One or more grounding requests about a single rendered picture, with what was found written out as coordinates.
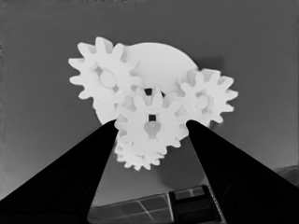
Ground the white toothed gear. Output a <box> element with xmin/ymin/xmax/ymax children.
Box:
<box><xmin>67</xmin><ymin>36</ymin><xmax>144</xmax><ymax>110</ymax></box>
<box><xmin>114</xmin><ymin>136</ymin><xmax>169</xmax><ymax>172</ymax></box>
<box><xmin>113</xmin><ymin>86</ymin><xmax>191</xmax><ymax>149</ymax></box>
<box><xmin>174</xmin><ymin>68</ymin><xmax>239</xmax><ymax>126</ymax></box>

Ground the dark robot body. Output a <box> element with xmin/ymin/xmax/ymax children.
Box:
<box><xmin>167</xmin><ymin>185</ymin><xmax>226</xmax><ymax>224</ymax></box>

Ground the white round carrier with pins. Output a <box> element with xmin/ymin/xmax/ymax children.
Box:
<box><xmin>93</xmin><ymin>41</ymin><xmax>200</xmax><ymax>126</ymax></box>

